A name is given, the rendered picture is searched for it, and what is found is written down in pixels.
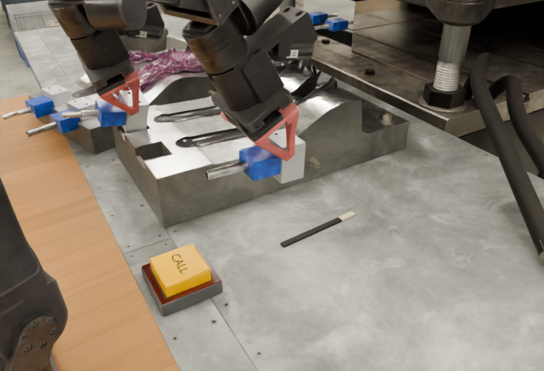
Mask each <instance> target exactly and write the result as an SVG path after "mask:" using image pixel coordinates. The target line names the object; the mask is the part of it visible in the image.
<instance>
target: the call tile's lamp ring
mask: <svg viewBox="0 0 544 371"><path fill-rule="evenodd" d="M195 248H196V250H197V251H198V252H199V253H200V255H201V256H202V258H203V260H204V261H205V262H206V264H207V266H208V267H209V268H210V274H211V276H212V277H213V280H211V281H208V282H206V283H204V284H200V285H198V286H196V287H194V288H191V289H188V290H186V291H183V292H180V293H178V294H176V295H174V296H170V297H168V298H166V299H165V297H164V295H163V293H162V292H161V290H160V288H159V286H158V284H157V283H156V281H155V278H154V276H153V275H152V273H151V271H150V269H149V267H150V266H151V264H150V263H148V264H146V265H143V266H142V268H143V270H144V272H145V273H146V275H147V278H148V279H149V281H150V283H151V286H152V287H153V289H154V291H155V293H156V295H157V297H158V298H159V301H160V303H161V305H164V304H167V303H168V302H171V301H174V300H176V299H179V298H181V297H183V296H186V295H189V294H190V293H193V292H196V291H198V290H201V289H203V288H206V287H209V286H211V285H213V284H216V283H218V282H220V281H221V279H220V278H219V277H218V276H217V274H216V273H215V271H214V270H213V268H212V267H211V265H210V264H209V263H208V261H207V260H206V258H205V257H204V256H203V254H202V252H201V251H200V250H199V248H198V247H197V246H195Z"/></svg>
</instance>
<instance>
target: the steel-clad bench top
mask: <svg viewBox="0 0 544 371"><path fill-rule="evenodd" d="M15 35H16V36H17V38H18V40H19V43H20V45H21V47H22V49H23V51H24V53H25V55H26V57H27V59H28V61H29V63H30V65H31V67H32V69H33V71H34V73H35V75H36V78H37V80H38V82H39V84H40V86H41V88H45V87H50V86H53V85H56V84H57V85H59V86H62V85H65V84H68V83H73V82H75V81H77V80H78V79H80V78H82V77H83V76H84V75H85V74H86V73H85V71H84V69H83V67H82V63H81V62H80V60H79V57H78V55H77V51H76V50H75V48H74V46H73V45H72V44H71V42H70V38H69V37H68V36H67V35H66V34H65V32H64V31H63V29H62V27H61V26H60V27H53V28H40V29H37V30H36V29H33V30H27V31H20V32H15ZM336 80H337V85H338V86H339V87H342V88H344V89H346V90H347V91H349V92H352V93H354V94H356V95H357V96H360V97H362V98H364V99H365V100H368V101H370V102H372V103H373V104H376V105H378V106H380V107H381V108H383V109H386V110H388V111H390V112H391V113H394V114H396V115H398V116H399V117H402V118H404V119H406V120H407V121H409V122H410V123H409V128H408V133H407V139H406V148H405V149H403V150H400V151H396V152H394V153H391V154H388V155H386V156H382V157H379V158H376V159H374V160H369V161H367V162H364V163H362V164H357V165H355V166H352V167H349V168H345V169H342V170H339V171H337V172H334V173H330V174H327V175H324V176H322V177H318V178H315V179H312V180H310V181H306V182H303V183H300V184H298V185H294V186H291V187H288V188H286V189H283V190H279V191H276V192H273V193H271V194H267V195H264V196H261V197H259V198H255V199H252V200H249V201H247V202H244V203H240V204H237V205H235V206H232V207H228V208H225V209H222V210H220V211H216V212H213V213H210V214H208V215H203V216H200V217H198V218H195V219H192V220H188V221H185V222H183V223H180V224H176V225H173V226H171V227H168V228H164V227H163V226H162V224H161V223H160V222H159V220H158V219H157V217H156V215H155V213H154V212H153V210H152V209H151V208H150V206H149V205H148V203H147V201H146V199H145V198H144V197H143V196H142V194H141V192H140V191H139V189H138V187H137V186H136V185H135V183H134V181H133V180H132V178H131V176H130V175H129V174H128V172H127V171H126V169H125V167H124V166H123V164H122V162H121V161H120V160H119V158H118V157H117V154H116V153H117V149H116V147H114V148H111V149H109V150H107V151H103V152H101V153H99V154H97V155H94V154H93V153H91V152H90V151H88V150H87V149H85V148H83V147H81V146H80V145H78V144H77V143H75V142H73V141H72V140H70V139H68V138H66V139H67V141H68V143H69V144H70V147H71V150H72V152H73V153H74V156H75V158H76V160H77V161H78V163H79V166H80V168H81V169H82V171H83V174H84V176H85V178H86V179H87V183H88V185H89V186H90V188H91V191H92V193H93V194H94V196H95V198H96V201H97V202H98V204H99V206H100V209H101V210H102V212H103V214H104V218H105V219H106V221H107V223H108V226H109V227H110V229H111V231H112V233H113V235H114V237H115V239H116V241H117V244H118V245H119V247H120V250H121V252H122V254H123V256H124V258H125V260H126V262H127V264H128V266H129V268H130V270H131V272H132V274H133V276H134V278H135V280H136V283H137V285H138V287H139V289H140V291H141V293H142V295H143V297H144V299H145V301H146V303H147V305H148V307H149V309H150V311H151V313H152V316H153V318H154V319H155V322H156V324H157V326H158V328H159V330H160V332H161V334H162V336H163V337H164V340H165V342H166V344H167V345H168V349H169V351H170V352H171V354H172V357H173V359H174V361H175V362H176V365H177V367H178V369H179V370H180V371H544V266H543V265H542V262H541V259H540V258H539V256H538V252H537V251H536V248H535V246H534V243H533V241H532V238H531V236H530V234H529V230H528V229H527V226H526V224H525V221H524V219H523V216H522V214H521V211H520V209H519V207H518V205H517V202H516V199H515V197H514V194H513V192H512V189H511V187H510V185H509V183H508V179H507V178H506V175H505V173H504V170H503V167H502V165H501V163H500V161H499V157H497V156H494V155H492V154H491V153H488V152H486V151H484V150H482V149H480V148H478V147H475V146H474V145H472V144H470V143H467V142H466V141H464V140H462V139H459V138H457V137H455V136H453V135H451V134H449V133H447V132H445V131H443V130H441V129H439V128H437V127H435V126H433V125H430V124H428V123H426V122H424V121H422V120H420V119H418V118H416V117H414V116H412V115H410V114H408V113H406V112H404V111H402V110H400V109H397V108H395V107H393V106H392V105H390V104H387V103H385V102H384V101H382V100H379V99H377V98H375V97H374V96H370V95H368V94H367V93H365V92H362V91H360V90H359V89H357V88H355V87H352V86H351V85H349V84H347V83H344V82H342V81H340V80H338V79H336ZM350 211H352V212H354V213H355V216H353V217H351V218H350V219H347V220H344V221H342V222H340V223H338V224H335V225H333V226H331V227H329V228H327V229H324V230H322V231H320V232H318V233H315V234H313V235H311V236H310V237H306V238H304V239H303V240H301V241H297V242H296V243H294V244H292V245H289V246H287V247H285V248H283V247H282V246H281V245H280V243H281V242H283V241H286V240H288V239H290V238H292V237H295V236H297V235H299V234H301V233H303V232H306V231H308V230H310V229H312V228H315V227H317V226H319V225H321V224H324V223H326V222H328V221H331V220H333V219H335V218H338V217H339V216H341V215H345V214H346V213H348V212H350ZM165 229H166V230H165ZM168 234H169V235H168ZM174 243H175V244H174ZM190 244H193V245H194V247H195V246H197V247H198V248H199V249H200V251H201V252H202V254H203V255H204V257H205V258H206V260H207V261H208V263H209V264H210V265H211V266H212V268H213V269H214V271H215V273H216V274H217V275H218V277H219V278H220V279H221V280H222V285H223V292H221V293H220V294H217V295H215V296H212V297H210V298H207V299H205V300H204V301H200V302H198V303H196V304H194V305H191V306H188V307H186V308H184V309H181V310H178V311H176V312H175V313H171V314H169V315H167V316H165V317H164V316H163V315H162V313H161V312H160V310H159V307H158V305H157V304H156V302H155V299H154V297H153V296H152V294H151V291H150V290H149V288H148V287H147V284H146V282H145V280H144V278H143V276H142V266H143V265H146V264H148V263H150V258H153V257H155V256H158V255H161V254H165V253H167V252H169V251H172V250H175V249H177V248H178V249H179V248H180V247H183V246H186V245H190ZM213 303H214V304H213ZM216 308H217V309H216ZM220 314H221V315H220ZM229 328H230V329H229ZM238 342H239V343H238ZM243 349H244V350H243Z"/></svg>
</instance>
